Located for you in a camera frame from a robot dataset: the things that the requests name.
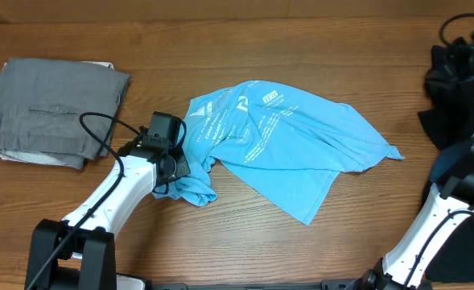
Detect light blue printed t-shirt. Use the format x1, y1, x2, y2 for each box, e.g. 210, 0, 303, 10
153, 81, 403, 225

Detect black polo shirt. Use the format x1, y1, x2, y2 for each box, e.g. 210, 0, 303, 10
418, 37, 474, 283

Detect folded grey trousers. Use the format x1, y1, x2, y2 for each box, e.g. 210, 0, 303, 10
0, 58, 130, 169

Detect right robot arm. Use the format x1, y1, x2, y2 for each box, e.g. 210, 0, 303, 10
347, 31, 474, 289

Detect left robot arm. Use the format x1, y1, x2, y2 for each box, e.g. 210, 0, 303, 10
24, 112, 190, 290

